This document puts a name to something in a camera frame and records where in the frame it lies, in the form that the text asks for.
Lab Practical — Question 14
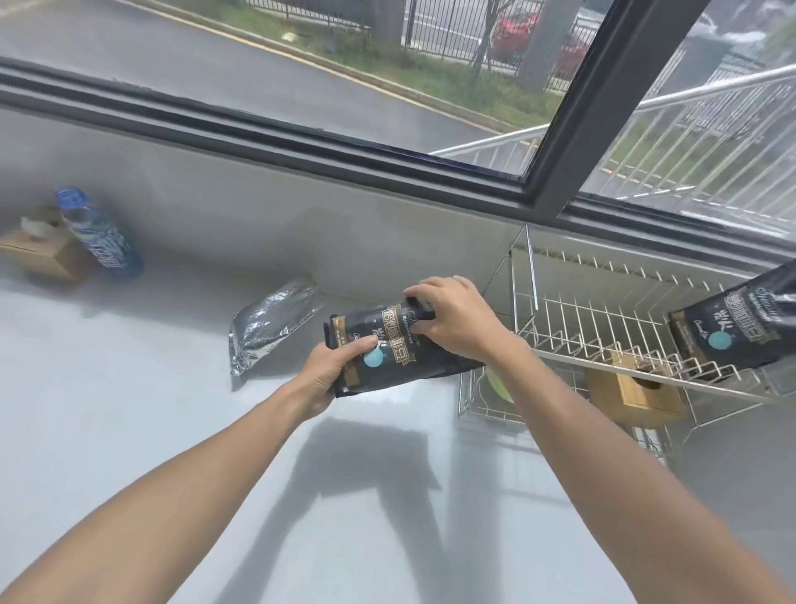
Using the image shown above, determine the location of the black metal fence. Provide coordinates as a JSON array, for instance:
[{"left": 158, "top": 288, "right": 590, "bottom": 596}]
[{"left": 236, "top": 0, "right": 598, "bottom": 78}]

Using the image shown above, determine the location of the dark window frame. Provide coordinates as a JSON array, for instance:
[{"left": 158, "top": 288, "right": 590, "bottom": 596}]
[{"left": 0, "top": 0, "right": 796, "bottom": 245}]

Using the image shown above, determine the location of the silver foil bag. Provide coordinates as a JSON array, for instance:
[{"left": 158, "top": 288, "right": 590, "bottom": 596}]
[{"left": 229, "top": 277, "right": 327, "bottom": 377}]

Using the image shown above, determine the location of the person's right hand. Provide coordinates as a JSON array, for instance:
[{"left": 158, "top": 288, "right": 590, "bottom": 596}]
[{"left": 403, "top": 275, "right": 518, "bottom": 363}]

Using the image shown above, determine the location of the person's right forearm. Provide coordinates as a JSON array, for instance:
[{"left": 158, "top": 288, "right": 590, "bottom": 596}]
[{"left": 481, "top": 341, "right": 796, "bottom": 604}]

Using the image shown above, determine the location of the blue plastic water bottle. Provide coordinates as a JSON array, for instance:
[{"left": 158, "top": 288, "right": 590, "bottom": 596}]
[{"left": 55, "top": 185, "right": 145, "bottom": 278}]

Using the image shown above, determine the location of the red car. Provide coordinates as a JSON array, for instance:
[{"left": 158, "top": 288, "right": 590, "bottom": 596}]
[{"left": 491, "top": 9, "right": 592, "bottom": 76}]

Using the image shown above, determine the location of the green bowl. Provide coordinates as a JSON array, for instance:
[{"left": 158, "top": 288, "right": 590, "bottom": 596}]
[{"left": 485, "top": 366, "right": 517, "bottom": 404}]

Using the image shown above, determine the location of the person's left forearm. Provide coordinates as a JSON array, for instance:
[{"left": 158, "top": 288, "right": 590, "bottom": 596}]
[{"left": 0, "top": 375, "right": 307, "bottom": 604}]

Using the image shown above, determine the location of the brown tissue box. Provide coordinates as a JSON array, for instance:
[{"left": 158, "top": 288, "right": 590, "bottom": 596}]
[{"left": 0, "top": 207, "right": 95, "bottom": 286}]

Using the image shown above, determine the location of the metal stair railing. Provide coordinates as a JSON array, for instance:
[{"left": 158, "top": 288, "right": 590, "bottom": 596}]
[{"left": 429, "top": 65, "right": 796, "bottom": 222}]

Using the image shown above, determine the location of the metal wire dish rack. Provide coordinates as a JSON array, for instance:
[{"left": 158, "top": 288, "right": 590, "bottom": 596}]
[{"left": 458, "top": 224, "right": 796, "bottom": 464}]

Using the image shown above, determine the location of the wooden tissue box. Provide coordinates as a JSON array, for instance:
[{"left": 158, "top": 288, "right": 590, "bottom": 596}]
[{"left": 587, "top": 350, "right": 687, "bottom": 426}]

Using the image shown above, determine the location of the person's left hand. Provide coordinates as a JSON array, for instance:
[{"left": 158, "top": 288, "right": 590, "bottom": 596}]
[{"left": 291, "top": 339, "right": 378, "bottom": 422}]

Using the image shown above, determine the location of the black coffee pouch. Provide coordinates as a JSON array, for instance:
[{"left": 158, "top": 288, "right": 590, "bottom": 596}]
[
  {"left": 323, "top": 299, "right": 485, "bottom": 399},
  {"left": 666, "top": 261, "right": 796, "bottom": 373}
]

